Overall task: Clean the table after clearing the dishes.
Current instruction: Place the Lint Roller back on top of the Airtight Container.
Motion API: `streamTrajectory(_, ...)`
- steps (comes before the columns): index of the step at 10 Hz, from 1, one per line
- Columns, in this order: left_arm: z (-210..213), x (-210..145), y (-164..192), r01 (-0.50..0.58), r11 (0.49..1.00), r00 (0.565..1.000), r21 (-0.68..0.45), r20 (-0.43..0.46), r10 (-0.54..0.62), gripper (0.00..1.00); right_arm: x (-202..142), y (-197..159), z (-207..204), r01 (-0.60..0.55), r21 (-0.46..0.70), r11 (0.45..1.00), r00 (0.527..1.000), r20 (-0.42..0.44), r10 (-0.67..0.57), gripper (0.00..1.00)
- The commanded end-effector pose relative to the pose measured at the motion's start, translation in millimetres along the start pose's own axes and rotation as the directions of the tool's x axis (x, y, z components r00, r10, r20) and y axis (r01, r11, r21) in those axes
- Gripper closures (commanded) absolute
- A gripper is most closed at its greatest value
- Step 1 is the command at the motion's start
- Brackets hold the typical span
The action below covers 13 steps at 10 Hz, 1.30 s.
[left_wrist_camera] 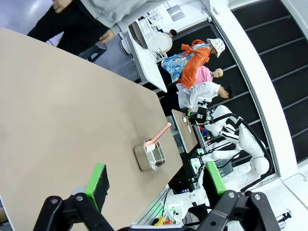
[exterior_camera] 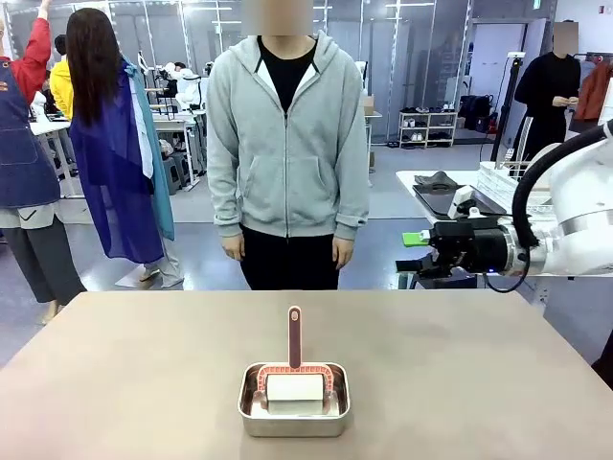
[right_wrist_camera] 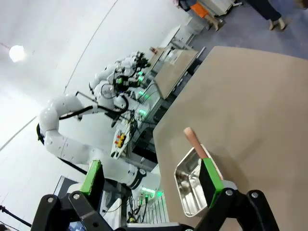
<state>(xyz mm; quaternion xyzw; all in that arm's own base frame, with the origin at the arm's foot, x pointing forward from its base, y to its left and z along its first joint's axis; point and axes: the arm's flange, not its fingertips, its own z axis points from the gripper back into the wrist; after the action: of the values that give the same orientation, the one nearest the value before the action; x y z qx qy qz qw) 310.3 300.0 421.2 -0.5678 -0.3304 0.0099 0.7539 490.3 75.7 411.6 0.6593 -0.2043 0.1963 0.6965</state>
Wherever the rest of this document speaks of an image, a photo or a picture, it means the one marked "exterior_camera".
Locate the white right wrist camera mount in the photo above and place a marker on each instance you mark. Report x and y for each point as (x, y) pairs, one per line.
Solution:
(464, 203)

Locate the person's right forearm grey sleeve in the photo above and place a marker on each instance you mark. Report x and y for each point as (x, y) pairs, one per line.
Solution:
(225, 201)

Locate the person in yellow top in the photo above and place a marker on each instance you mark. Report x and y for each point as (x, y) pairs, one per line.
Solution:
(61, 86)

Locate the person in grey hoodie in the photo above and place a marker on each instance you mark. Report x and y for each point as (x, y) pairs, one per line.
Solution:
(287, 167)

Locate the dark brown serving tray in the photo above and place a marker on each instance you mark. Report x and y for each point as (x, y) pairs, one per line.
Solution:
(433, 201)

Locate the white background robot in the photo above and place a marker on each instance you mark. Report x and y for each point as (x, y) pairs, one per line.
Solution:
(187, 88)

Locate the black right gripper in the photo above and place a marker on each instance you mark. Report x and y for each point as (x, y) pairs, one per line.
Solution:
(469, 249)

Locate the dark grey folded cloth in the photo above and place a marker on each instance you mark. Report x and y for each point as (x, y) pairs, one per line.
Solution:
(436, 179)

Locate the wooden shoe rack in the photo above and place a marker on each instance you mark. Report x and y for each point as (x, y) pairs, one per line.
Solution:
(427, 129)

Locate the black bags pile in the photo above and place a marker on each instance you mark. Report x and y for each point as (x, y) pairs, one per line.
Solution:
(476, 112)

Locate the white background robot desk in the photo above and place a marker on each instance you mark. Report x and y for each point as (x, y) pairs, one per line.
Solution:
(179, 122)

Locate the grey plastic stool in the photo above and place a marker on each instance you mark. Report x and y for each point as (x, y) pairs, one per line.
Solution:
(171, 175)

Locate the black metal stool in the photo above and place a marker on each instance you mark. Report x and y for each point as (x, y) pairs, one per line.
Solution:
(450, 282)

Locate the person's left hand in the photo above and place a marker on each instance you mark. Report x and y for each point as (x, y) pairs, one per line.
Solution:
(343, 251)

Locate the white side table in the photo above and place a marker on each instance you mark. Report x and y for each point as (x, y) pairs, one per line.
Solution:
(407, 182)

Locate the brown pink lint roller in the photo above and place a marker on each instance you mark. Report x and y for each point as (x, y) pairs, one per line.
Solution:
(293, 335)

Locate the person's right hand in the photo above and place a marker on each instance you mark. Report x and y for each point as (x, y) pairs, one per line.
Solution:
(233, 248)

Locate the rectangular steel pan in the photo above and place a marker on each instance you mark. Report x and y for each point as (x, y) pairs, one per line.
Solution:
(294, 426)

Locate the person in black clothes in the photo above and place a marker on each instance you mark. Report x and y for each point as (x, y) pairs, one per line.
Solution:
(548, 105)

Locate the black tripod stand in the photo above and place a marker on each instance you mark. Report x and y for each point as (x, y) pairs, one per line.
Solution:
(507, 105)

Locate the mannequin denim apron red sleeve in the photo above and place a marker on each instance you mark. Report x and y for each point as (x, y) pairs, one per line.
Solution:
(26, 158)

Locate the long-haired mannequin blue apron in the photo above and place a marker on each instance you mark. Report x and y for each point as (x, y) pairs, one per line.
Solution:
(115, 158)

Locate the grey blue bottle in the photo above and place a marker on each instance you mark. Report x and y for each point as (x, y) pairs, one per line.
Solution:
(403, 283)

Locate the black clothes rack with garments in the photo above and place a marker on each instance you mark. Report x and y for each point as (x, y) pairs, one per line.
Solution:
(594, 91)

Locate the person's left forearm grey sleeve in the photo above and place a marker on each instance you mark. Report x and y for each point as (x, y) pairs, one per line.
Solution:
(353, 201)

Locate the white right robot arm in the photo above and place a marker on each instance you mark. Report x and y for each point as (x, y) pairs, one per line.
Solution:
(584, 211)

